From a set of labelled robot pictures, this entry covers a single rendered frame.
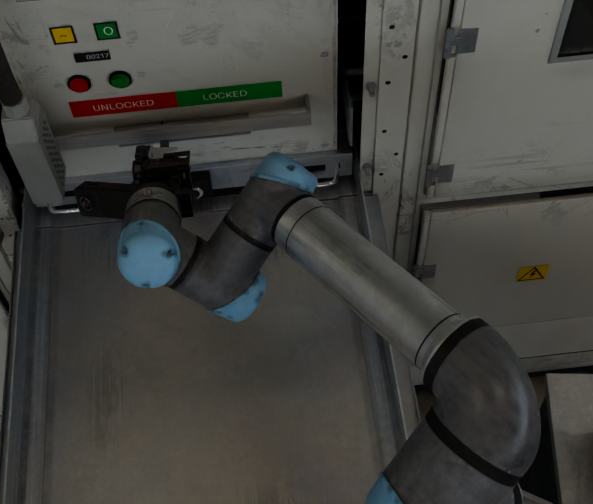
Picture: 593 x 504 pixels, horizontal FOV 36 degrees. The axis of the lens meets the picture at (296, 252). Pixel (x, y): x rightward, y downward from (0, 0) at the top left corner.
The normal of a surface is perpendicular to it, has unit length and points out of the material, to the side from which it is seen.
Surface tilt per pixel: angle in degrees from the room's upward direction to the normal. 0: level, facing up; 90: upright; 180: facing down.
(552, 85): 90
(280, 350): 0
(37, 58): 90
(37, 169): 90
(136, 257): 61
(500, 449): 40
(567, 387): 0
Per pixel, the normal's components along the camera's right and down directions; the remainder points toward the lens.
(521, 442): 0.47, 0.01
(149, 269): 0.07, 0.47
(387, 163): 0.11, 0.84
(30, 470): -0.04, -0.54
